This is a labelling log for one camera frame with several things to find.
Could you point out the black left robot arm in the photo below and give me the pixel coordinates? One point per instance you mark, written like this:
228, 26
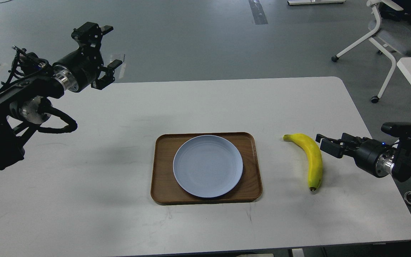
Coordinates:
25, 106

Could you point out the brown wooden tray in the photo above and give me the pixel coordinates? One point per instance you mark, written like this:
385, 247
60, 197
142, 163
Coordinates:
165, 190

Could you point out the white desk base bar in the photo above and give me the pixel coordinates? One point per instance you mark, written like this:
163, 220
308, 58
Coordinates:
314, 2

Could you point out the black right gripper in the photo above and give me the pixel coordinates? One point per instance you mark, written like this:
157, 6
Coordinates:
372, 156

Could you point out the yellow banana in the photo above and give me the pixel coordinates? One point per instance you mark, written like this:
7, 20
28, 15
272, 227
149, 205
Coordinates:
314, 158

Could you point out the white grey office chair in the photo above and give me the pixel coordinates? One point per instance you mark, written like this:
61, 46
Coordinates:
387, 35

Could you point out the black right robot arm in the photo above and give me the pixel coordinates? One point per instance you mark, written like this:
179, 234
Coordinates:
402, 168

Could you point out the light blue round plate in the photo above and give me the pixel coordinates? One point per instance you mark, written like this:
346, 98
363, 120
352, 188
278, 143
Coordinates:
207, 166

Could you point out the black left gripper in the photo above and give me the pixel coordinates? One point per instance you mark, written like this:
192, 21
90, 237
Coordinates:
81, 67

